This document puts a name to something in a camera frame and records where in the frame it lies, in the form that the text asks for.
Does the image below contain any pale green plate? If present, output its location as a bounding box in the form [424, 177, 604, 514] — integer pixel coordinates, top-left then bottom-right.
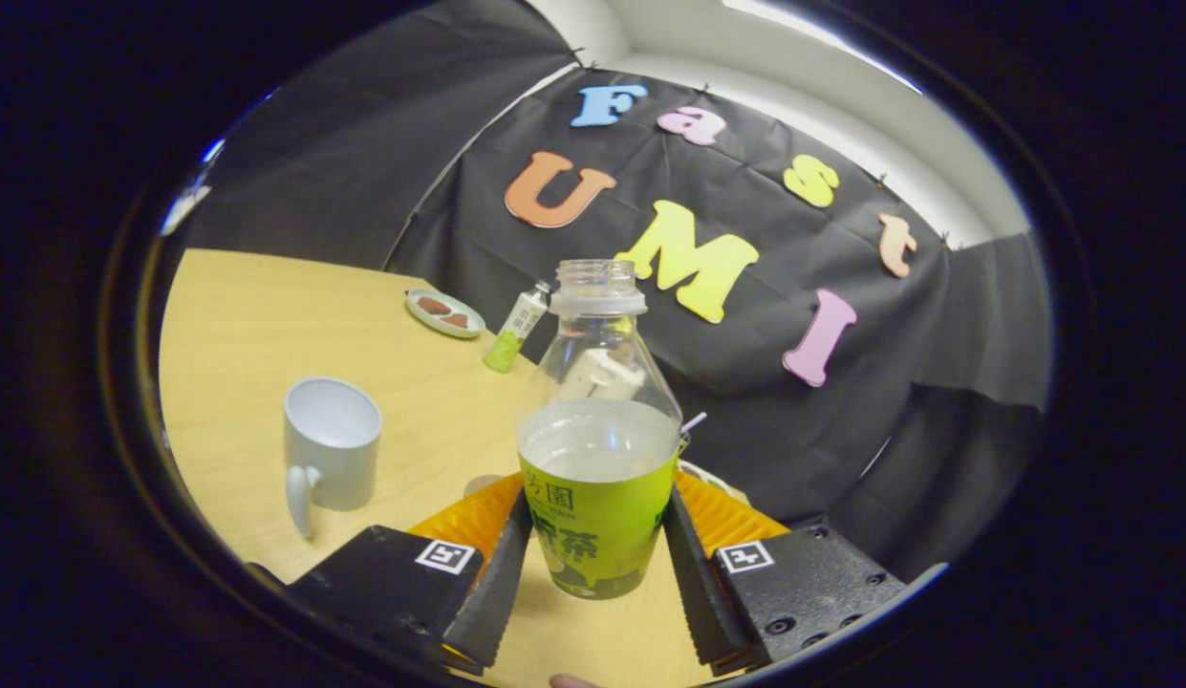
[404, 288, 487, 340]

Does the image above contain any small capped green bottle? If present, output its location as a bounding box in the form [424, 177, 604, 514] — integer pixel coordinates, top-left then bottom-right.
[484, 280, 553, 375]

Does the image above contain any wooden table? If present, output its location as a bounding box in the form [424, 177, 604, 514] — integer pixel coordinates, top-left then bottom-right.
[158, 248, 746, 688]

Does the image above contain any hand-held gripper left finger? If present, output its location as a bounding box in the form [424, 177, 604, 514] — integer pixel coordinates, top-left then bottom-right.
[248, 473, 534, 675]

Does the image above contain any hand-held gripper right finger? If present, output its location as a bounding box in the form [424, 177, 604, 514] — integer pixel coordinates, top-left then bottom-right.
[661, 470, 947, 675]

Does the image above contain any ceiling light panel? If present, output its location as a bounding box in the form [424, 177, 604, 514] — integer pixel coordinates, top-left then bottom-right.
[722, 0, 923, 95]

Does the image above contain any green label juice bottle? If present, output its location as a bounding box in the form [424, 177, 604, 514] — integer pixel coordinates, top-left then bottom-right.
[514, 258, 684, 601]

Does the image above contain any white cup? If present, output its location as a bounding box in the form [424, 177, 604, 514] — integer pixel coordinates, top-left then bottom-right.
[283, 376, 383, 541]

